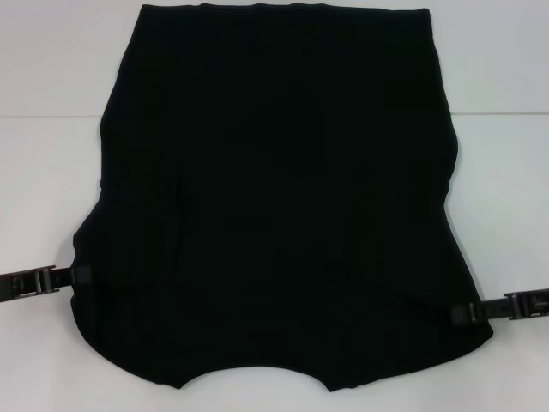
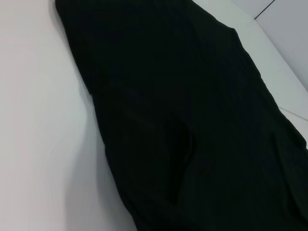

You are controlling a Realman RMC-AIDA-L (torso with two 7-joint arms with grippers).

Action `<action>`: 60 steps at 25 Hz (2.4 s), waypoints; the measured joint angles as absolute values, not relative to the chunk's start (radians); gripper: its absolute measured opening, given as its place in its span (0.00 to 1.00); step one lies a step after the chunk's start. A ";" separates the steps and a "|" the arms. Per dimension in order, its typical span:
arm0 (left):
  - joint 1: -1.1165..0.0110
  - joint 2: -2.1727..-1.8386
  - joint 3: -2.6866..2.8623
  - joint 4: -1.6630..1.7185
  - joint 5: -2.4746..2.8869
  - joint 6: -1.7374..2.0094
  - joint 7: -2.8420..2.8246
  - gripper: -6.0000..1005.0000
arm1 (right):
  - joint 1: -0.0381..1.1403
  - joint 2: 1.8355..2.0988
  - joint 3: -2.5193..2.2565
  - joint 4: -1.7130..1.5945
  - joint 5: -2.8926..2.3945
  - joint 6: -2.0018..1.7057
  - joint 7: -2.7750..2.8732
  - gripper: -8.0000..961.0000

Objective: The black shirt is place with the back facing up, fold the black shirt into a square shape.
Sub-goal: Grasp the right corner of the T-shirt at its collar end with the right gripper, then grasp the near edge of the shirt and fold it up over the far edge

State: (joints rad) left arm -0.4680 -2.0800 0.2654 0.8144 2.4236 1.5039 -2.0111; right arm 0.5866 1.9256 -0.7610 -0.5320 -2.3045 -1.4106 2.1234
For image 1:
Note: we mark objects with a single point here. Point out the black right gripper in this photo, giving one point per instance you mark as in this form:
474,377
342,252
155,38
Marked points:
529,304

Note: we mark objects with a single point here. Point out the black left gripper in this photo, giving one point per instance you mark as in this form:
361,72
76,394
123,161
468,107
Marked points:
21,285

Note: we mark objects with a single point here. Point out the black t-shirt with FREE print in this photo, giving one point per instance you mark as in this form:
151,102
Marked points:
279,171

